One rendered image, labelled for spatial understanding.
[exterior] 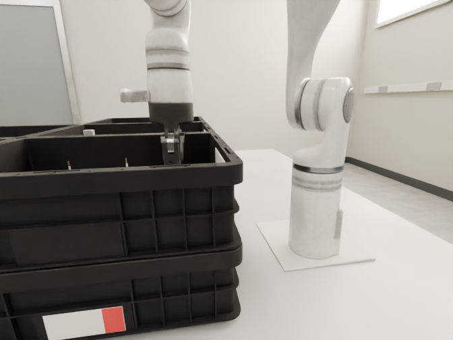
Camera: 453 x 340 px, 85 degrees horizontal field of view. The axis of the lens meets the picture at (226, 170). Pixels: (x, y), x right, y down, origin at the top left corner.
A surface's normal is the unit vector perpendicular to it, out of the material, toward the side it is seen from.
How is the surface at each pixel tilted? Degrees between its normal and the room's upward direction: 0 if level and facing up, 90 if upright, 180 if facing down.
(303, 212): 90
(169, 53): 90
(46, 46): 90
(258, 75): 90
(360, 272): 0
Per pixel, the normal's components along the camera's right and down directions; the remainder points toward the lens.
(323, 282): -0.01, -0.96
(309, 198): -0.52, 0.23
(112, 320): 0.15, 0.27
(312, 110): -0.64, 0.37
